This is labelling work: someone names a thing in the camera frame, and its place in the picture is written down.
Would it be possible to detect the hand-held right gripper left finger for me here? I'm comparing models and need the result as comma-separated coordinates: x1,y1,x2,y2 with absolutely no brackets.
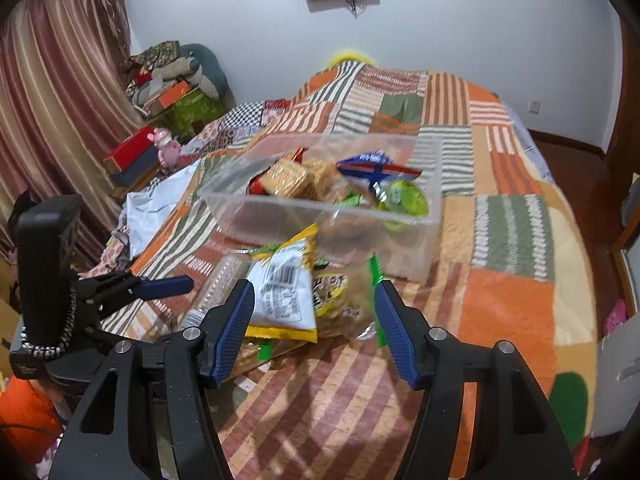
47,278,257,480

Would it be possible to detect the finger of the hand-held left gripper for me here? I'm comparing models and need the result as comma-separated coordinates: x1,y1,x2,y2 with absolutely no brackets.
75,272,195,299
80,291,187,322

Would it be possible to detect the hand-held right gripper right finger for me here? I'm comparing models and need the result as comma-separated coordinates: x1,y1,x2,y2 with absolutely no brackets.
372,280,578,480

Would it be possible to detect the green-edged snack packet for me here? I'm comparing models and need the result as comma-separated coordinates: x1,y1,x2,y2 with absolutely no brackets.
312,255,389,349

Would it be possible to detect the white and yellow snack packet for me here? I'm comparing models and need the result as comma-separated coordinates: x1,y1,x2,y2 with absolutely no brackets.
246,223,320,345

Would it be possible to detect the clear plastic container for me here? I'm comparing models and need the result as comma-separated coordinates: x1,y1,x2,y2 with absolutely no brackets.
199,132,444,282

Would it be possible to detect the green jelly cup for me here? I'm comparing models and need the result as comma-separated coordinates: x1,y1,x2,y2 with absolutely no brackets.
379,180,431,232

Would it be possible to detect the red snack packet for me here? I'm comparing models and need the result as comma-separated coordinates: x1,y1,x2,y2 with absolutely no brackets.
246,147,308,196

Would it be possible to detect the yellow cake packet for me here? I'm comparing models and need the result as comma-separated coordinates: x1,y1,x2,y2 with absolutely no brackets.
260,157,312,197

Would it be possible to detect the blue snack bag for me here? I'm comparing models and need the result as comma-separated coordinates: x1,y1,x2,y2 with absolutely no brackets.
336,149,424,182

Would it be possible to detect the orange cracker packet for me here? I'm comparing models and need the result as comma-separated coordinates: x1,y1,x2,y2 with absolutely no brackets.
304,159,342,197

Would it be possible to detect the green-trimmed biscuit packet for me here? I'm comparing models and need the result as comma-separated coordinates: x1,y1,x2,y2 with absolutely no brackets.
232,339,274,377

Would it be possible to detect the clear plastic bottle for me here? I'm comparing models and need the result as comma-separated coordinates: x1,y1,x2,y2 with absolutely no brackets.
179,252,252,332

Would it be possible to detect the white plastic bag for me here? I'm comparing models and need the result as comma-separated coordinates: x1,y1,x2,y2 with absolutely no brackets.
120,162,203,257

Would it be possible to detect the patchwork blanket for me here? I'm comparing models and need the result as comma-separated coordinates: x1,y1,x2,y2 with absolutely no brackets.
80,57,599,480

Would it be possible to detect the orange bag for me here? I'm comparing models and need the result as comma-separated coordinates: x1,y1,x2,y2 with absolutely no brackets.
0,375,63,450

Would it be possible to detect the pink plush toy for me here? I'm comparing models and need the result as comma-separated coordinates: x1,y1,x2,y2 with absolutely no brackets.
152,129,182,169

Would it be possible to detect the red gift box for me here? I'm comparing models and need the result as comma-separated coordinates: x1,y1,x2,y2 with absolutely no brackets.
103,126,162,175

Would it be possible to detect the green patterned box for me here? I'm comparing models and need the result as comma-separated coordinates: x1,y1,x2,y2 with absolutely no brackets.
167,91,226,142

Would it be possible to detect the red striped curtain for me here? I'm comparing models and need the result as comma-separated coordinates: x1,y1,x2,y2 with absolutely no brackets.
0,0,147,263

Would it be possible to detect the orange cardboard box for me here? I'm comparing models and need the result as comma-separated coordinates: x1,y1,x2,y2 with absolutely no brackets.
142,80,194,117

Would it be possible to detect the grey plush toy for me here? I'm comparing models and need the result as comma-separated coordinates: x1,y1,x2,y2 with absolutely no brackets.
134,57,221,102

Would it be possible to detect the white cabinet with stickers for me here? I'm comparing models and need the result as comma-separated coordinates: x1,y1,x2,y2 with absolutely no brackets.
592,330,640,437

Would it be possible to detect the patterned folded cloth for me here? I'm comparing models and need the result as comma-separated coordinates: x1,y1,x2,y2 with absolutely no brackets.
131,41,181,69

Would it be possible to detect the yellow plastic chair back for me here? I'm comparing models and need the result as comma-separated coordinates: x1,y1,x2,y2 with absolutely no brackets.
327,49,377,67

